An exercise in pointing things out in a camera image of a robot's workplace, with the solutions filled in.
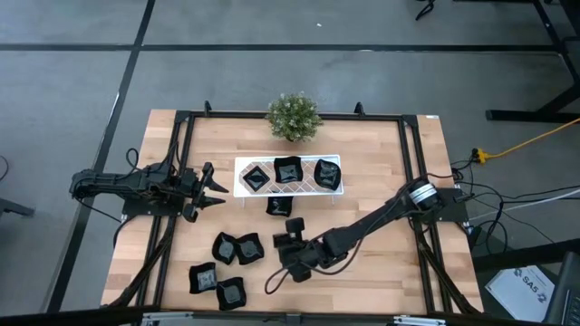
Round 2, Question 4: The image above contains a black power cable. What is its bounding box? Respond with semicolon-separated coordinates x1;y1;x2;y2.
469;198;556;248
450;158;580;200

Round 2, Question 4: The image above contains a black aluminium table frame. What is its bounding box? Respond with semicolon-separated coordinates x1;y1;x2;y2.
100;100;485;316

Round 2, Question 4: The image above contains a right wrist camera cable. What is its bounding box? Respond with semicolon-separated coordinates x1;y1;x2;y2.
264;239;363;295

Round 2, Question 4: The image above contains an artificial green potted plant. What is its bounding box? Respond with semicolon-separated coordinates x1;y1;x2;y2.
265;91;324;143

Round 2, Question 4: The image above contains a white cable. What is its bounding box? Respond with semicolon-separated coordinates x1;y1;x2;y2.
466;187;580;223

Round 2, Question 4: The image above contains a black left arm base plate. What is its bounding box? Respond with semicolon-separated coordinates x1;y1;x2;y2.
121;193;188;218

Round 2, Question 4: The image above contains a white lattice wire rack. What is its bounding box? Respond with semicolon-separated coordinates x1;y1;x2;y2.
232;154;344;208

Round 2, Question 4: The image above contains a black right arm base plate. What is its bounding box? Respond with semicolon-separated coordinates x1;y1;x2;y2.
404;187;469;224

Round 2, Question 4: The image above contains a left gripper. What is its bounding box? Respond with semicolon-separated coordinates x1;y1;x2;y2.
179;161;230;224

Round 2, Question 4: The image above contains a dark grey desk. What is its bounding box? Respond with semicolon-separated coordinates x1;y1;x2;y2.
470;237;580;326

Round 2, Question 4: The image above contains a black desk leg frame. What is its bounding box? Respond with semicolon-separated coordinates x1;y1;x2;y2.
452;0;580;124

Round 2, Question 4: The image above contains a black chair leg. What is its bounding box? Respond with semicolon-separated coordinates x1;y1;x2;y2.
0;197;36;219

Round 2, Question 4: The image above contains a small square black plate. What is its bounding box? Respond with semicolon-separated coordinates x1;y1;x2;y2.
242;165;271;192

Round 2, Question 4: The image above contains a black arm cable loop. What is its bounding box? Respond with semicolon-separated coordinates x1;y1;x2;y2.
124;147;142;172

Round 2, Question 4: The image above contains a yellow extension cable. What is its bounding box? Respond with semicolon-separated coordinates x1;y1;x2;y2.
470;116;580;165

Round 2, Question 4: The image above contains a dark grey laptop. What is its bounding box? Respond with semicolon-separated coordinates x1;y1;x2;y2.
542;251;580;326

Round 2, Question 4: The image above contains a black horizontal frame beam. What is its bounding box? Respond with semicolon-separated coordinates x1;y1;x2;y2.
0;305;580;326

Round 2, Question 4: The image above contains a silver metal bracket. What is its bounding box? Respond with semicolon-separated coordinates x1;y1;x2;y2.
140;311;195;326
392;315;448;326

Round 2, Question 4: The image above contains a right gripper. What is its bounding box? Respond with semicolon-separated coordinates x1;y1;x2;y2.
276;216;324;283

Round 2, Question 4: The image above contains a white printed paper sheet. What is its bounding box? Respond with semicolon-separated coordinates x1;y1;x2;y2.
483;264;556;323

